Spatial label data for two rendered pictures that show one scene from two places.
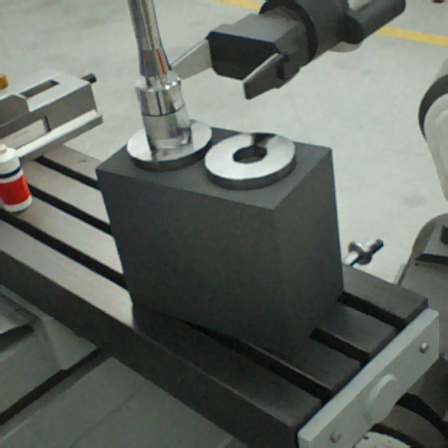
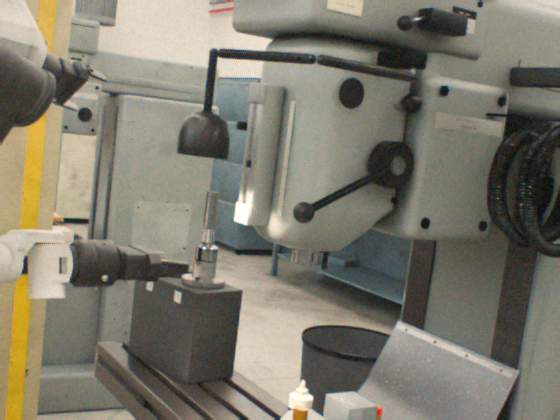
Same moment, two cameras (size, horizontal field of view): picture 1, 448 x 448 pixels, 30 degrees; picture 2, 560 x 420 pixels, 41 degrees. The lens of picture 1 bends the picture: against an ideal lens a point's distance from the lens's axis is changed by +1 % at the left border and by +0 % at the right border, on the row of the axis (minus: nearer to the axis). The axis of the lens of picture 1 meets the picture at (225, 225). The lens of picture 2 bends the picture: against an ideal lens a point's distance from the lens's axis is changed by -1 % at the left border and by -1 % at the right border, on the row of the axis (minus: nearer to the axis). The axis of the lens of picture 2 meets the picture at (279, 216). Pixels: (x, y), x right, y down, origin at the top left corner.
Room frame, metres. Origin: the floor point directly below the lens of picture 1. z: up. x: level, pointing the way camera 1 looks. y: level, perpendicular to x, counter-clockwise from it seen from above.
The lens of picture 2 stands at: (2.26, 0.36, 1.49)
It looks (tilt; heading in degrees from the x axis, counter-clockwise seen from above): 7 degrees down; 187
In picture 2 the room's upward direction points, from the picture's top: 7 degrees clockwise
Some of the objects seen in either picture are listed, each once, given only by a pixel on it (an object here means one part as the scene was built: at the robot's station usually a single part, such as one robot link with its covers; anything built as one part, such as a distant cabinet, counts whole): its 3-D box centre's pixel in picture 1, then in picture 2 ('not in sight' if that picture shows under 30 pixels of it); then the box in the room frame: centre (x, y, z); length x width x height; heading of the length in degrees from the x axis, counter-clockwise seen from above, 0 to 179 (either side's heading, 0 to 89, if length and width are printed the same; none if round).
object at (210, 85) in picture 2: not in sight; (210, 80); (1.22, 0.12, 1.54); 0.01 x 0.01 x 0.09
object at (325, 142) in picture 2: not in sight; (323, 145); (1.07, 0.27, 1.47); 0.21 x 0.19 x 0.32; 40
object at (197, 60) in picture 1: (188, 62); (175, 269); (0.88, 0.01, 1.20); 0.06 x 0.02 x 0.03; 134
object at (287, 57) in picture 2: not in sight; (270, 56); (1.26, 0.20, 1.58); 0.17 x 0.01 x 0.01; 67
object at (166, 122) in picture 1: (164, 114); (204, 264); (0.77, 0.04, 1.19); 0.05 x 0.05 x 0.06
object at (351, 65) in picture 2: not in sight; (369, 69); (1.24, 0.33, 1.58); 0.17 x 0.01 x 0.01; 132
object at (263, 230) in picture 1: (223, 226); (183, 319); (0.74, 0.00, 1.07); 0.22 x 0.12 x 0.20; 51
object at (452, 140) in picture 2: not in sight; (413, 155); (0.94, 0.42, 1.47); 0.24 x 0.19 x 0.26; 40
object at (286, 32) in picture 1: (276, 41); (118, 264); (0.90, -0.10, 1.20); 0.13 x 0.12 x 0.10; 44
